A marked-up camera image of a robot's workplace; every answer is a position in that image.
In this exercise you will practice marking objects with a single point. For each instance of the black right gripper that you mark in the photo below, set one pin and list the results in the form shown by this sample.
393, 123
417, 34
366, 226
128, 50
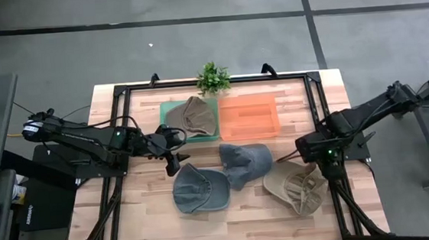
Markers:
330, 167

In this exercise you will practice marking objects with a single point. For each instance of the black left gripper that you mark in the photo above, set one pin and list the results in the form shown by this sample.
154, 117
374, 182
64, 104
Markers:
155, 144

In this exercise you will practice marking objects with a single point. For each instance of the tan beige cap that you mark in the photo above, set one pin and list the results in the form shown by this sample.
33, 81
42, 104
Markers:
293, 190

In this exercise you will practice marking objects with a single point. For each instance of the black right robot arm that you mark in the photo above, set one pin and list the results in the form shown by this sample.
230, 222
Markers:
360, 116

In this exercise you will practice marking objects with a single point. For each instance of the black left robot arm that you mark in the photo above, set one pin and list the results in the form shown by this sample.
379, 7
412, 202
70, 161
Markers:
78, 138

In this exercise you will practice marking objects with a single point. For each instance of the blue denim cap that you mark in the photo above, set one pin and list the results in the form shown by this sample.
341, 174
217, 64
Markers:
201, 192
246, 163

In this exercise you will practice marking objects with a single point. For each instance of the green plastic tray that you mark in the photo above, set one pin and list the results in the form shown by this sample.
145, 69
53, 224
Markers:
163, 108

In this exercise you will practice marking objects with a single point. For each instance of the orange plastic tray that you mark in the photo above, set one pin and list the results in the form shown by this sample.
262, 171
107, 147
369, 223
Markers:
249, 117

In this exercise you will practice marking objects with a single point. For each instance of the green artificial potted plant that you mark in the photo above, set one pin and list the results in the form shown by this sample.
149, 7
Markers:
213, 78

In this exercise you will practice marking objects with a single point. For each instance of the black control box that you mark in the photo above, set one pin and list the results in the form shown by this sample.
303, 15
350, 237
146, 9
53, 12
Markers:
45, 206

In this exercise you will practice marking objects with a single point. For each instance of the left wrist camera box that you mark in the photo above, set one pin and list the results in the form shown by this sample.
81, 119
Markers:
166, 132

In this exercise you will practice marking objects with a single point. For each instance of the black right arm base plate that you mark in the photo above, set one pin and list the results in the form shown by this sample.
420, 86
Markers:
359, 151

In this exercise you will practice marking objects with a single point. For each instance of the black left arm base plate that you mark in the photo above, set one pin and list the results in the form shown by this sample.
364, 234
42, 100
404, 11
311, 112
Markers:
88, 172

